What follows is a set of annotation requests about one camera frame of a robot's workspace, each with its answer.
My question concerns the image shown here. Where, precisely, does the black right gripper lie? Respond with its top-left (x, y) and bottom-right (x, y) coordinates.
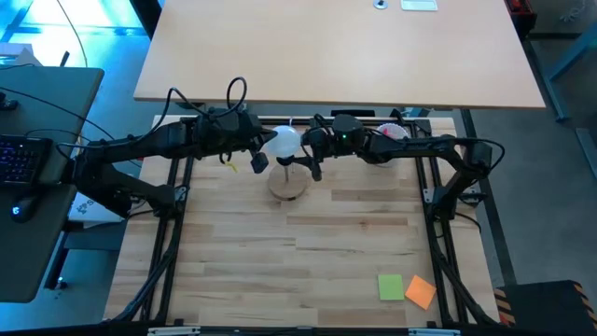
top-left (292, 113), bottom-right (368, 183)

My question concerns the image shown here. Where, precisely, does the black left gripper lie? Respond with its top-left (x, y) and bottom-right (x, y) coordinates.
top-left (195, 107), bottom-right (280, 158)

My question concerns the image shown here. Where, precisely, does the white lightbulb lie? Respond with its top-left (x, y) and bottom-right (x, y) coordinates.
top-left (262, 124), bottom-right (303, 160)

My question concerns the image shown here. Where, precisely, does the wooden base table lamp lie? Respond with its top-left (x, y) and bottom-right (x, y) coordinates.
top-left (267, 156), bottom-right (311, 203)

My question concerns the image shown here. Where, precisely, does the white textured cylinder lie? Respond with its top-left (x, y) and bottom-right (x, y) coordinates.
top-left (375, 121), bottom-right (411, 141)

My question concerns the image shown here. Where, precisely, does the green sticky note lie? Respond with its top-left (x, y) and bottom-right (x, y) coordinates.
top-left (377, 273), bottom-right (406, 301)

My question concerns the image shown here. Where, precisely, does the orange sticky note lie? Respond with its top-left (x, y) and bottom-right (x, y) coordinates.
top-left (404, 274), bottom-right (438, 312)

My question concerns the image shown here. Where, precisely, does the white printed box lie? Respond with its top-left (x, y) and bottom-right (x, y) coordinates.
top-left (68, 191), bottom-right (123, 224)

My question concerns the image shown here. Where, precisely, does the white desk plate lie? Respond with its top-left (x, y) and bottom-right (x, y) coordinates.
top-left (400, 0), bottom-right (439, 12)

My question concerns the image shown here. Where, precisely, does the black backlit keyboard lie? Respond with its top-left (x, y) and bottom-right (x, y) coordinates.
top-left (0, 133), bottom-right (54, 188)

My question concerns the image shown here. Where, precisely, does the black computer mouse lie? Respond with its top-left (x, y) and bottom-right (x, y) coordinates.
top-left (9, 194), bottom-right (39, 224)

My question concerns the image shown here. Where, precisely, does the dark grey side desk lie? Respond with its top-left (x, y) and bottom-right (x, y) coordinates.
top-left (0, 66), bottom-right (105, 304)

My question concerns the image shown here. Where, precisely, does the black box with hazard stripes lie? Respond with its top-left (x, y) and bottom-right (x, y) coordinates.
top-left (493, 279), bottom-right (597, 336)

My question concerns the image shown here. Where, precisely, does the black aluminium table frame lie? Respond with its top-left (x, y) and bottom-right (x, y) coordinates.
top-left (104, 114), bottom-right (503, 336)

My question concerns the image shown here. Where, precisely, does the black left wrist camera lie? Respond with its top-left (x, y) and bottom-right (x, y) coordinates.
top-left (249, 151), bottom-right (271, 175)

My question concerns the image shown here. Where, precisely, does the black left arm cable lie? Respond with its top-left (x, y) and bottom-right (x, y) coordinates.
top-left (139, 76), bottom-right (249, 141)

